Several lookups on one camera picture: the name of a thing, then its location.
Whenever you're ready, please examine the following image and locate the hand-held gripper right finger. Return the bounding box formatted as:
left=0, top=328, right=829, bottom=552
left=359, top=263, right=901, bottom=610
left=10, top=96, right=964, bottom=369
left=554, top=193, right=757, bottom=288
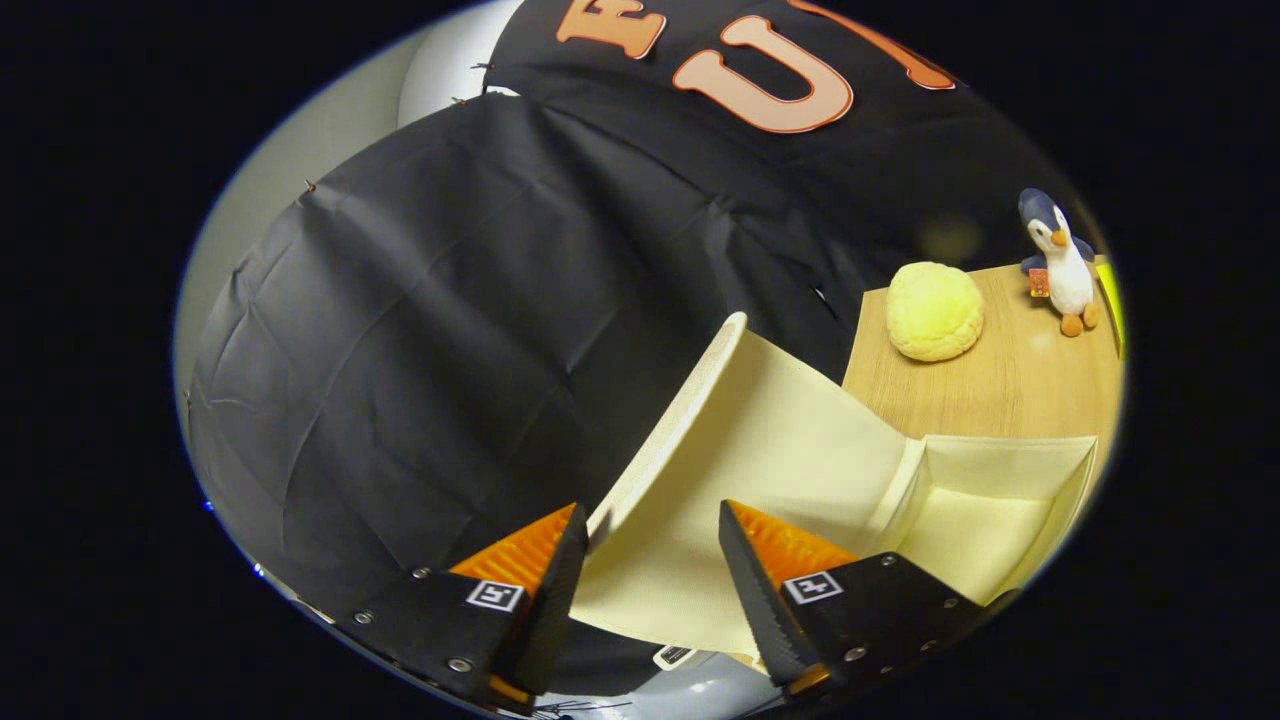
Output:
left=718, top=498, right=1021, bottom=696

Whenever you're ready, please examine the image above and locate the cream fabric storage box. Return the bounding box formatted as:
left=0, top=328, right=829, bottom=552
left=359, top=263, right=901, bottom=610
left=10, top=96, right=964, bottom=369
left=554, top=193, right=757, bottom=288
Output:
left=568, top=312, right=1101, bottom=669

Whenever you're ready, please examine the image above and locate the penguin plush toy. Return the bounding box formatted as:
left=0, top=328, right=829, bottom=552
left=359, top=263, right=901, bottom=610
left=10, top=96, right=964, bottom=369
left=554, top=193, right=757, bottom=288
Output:
left=1018, top=188, right=1101, bottom=338

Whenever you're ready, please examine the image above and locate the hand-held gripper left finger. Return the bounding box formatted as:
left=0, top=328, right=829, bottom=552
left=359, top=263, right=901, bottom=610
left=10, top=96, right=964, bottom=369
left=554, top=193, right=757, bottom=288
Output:
left=335, top=503, right=589, bottom=716

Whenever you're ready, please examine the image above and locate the yellow bun plush cushion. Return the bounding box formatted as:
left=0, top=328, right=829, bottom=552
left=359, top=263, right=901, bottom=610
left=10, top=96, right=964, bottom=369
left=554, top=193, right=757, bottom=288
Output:
left=886, top=262, right=986, bottom=363

